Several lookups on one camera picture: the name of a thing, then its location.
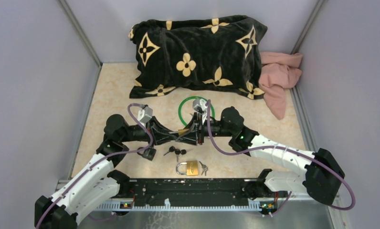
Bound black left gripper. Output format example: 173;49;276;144
120;116;178;149

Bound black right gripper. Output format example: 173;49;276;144
177;112;234;145

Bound brass padlock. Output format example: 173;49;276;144
178;128;190;136
175;160;199;176

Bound single black headed key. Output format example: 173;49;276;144
163;146;176;156

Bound green cable lock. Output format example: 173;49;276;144
178;96;215;127

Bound keys of padlock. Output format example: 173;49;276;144
199;161;208;176

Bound black headed keys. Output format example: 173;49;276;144
174;149;192;162

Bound black u-lock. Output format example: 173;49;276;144
137;147;157;161

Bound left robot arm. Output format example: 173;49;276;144
34;114;178;229

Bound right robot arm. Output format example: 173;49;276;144
178;107;345;206

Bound black floral plush blanket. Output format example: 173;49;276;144
128;15;267;100

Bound pink cloth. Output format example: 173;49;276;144
258;52;303;120

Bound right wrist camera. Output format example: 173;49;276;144
192;98;207;124

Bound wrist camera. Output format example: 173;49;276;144
192;98;207;124
137;106;153;126

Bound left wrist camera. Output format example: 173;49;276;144
137;106;153;126

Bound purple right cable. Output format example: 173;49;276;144
206;100;356;211

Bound purple cable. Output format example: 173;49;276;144
206;100;356;211
35;103;154;229

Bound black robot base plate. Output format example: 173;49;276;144
112;174;289;214

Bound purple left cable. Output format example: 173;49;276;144
35;103;154;229

